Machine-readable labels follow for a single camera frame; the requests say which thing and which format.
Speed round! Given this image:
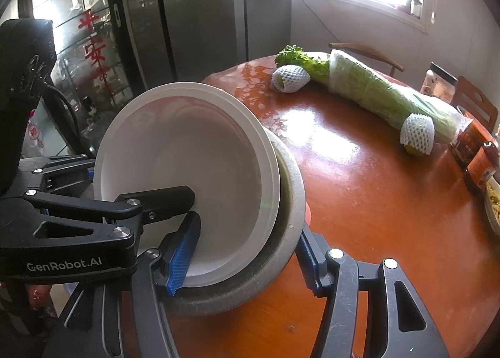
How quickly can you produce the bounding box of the red and white paper bowl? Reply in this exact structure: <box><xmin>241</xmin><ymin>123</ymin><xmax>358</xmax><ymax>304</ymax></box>
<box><xmin>94</xmin><ymin>82</ymin><xmax>282</xmax><ymax>288</ymax></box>

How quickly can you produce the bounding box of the fruit in white foam net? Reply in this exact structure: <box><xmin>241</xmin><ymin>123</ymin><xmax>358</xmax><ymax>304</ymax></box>
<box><xmin>271</xmin><ymin>64</ymin><xmax>312</xmax><ymax>93</ymax></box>
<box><xmin>399</xmin><ymin>114</ymin><xmax>436</xmax><ymax>157</ymax></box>

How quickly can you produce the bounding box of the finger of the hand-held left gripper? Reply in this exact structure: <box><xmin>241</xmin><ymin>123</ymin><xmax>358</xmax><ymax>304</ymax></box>
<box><xmin>19</xmin><ymin>155</ymin><xmax>96</xmax><ymax>200</ymax></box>
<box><xmin>25</xmin><ymin>186</ymin><xmax>196</xmax><ymax>247</ymax></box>

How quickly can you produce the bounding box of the black cable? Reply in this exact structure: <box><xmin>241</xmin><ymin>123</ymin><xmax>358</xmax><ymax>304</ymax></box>
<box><xmin>39</xmin><ymin>85</ymin><xmax>89</xmax><ymax>158</ymax></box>

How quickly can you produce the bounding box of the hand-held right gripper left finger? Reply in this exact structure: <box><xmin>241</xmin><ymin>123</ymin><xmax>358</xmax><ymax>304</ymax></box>
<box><xmin>41</xmin><ymin>211</ymin><xmax>202</xmax><ymax>358</ymax></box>

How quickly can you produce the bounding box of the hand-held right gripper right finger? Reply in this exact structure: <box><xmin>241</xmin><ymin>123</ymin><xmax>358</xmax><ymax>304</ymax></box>
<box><xmin>296</xmin><ymin>227</ymin><xmax>448</xmax><ymax>358</ymax></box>

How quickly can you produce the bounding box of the clear jar black lid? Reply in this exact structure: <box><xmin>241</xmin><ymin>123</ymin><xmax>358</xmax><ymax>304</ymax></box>
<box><xmin>421</xmin><ymin>62</ymin><xmax>458</xmax><ymax>103</ymax></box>

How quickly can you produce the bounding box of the wooden chair carved back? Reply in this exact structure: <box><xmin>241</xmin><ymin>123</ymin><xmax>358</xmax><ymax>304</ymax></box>
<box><xmin>451</xmin><ymin>76</ymin><xmax>499</xmax><ymax>131</ymax></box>

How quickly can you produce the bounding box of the white dish with food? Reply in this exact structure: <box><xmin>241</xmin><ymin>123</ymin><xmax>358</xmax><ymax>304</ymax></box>
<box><xmin>484</xmin><ymin>176</ymin><xmax>500</xmax><ymax>236</ymax></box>

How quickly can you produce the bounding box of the green leafy celery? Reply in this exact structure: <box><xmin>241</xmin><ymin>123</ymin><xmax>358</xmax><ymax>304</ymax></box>
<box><xmin>275</xmin><ymin>45</ymin><xmax>331</xmax><ymax>80</ymax></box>

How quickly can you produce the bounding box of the red sauce jar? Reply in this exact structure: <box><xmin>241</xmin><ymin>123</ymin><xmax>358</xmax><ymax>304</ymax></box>
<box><xmin>449</xmin><ymin>106</ymin><xmax>493</xmax><ymax>171</ymax></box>

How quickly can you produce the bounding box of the wooden chair curved back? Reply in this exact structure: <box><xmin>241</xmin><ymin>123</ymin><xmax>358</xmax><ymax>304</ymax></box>
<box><xmin>329</xmin><ymin>42</ymin><xmax>405</xmax><ymax>77</ymax></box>

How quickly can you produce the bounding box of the amber sauce bottle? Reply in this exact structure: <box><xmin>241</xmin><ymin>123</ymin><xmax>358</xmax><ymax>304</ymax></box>
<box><xmin>465</xmin><ymin>141</ymin><xmax>500</xmax><ymax>196</ymax></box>

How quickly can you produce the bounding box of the grey refrigerator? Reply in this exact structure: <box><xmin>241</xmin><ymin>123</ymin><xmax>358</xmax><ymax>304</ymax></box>
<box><xmin>103</xmin><ymin>0</ymin><xmax>292</xmax><ymax>90</ymax></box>

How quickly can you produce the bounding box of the napa cabbage in plastic wrap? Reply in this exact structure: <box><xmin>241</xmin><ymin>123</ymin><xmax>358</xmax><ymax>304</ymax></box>
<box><xmin>328</xmin><ymin>49</ymin><xmax>473</xmax><ymax>145</ymax></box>

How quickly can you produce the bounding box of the yellow bowl white inside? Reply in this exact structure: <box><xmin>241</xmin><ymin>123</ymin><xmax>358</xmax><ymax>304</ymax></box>
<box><xmin>166</xmin><ymin>127</ymin><xmax>306</xmax><ymax>317</ymax></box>

